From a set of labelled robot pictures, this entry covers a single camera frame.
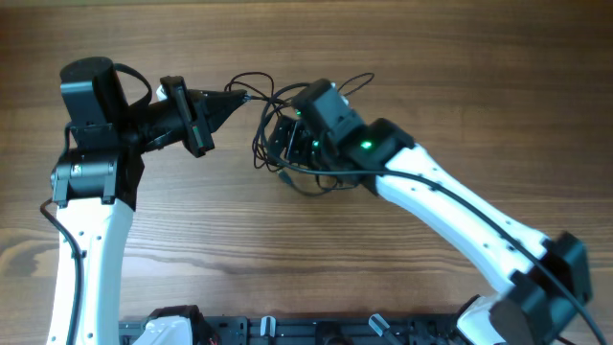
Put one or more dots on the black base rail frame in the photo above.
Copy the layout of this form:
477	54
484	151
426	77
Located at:
414	329

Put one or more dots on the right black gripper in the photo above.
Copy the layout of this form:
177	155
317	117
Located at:
296	150

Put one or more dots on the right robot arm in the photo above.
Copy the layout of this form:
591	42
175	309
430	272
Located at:
539	285

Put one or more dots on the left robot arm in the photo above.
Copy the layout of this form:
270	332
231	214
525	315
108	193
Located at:
96	177

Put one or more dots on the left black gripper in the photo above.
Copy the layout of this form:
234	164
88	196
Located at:
198	131

